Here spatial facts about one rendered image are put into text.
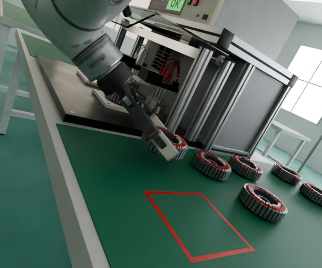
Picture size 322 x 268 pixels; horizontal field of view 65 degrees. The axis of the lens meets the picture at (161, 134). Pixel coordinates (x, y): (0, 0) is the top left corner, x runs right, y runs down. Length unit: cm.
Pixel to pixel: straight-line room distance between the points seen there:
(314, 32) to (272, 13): 730
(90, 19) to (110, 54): 10
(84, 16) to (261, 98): 72
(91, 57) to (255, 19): 65
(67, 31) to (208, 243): 42
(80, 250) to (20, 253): 98
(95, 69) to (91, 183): 22
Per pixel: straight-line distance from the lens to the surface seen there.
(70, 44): 51
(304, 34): 845
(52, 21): 50
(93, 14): 42
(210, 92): 84
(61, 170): 46
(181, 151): 58
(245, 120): 99
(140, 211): 43
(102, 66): 52
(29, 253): 134
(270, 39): 108
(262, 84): 97
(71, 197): 41
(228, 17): 91
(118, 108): 82
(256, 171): 86
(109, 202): 42
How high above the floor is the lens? 99
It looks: 16 degrees down
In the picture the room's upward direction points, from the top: 25 degrees clockwise
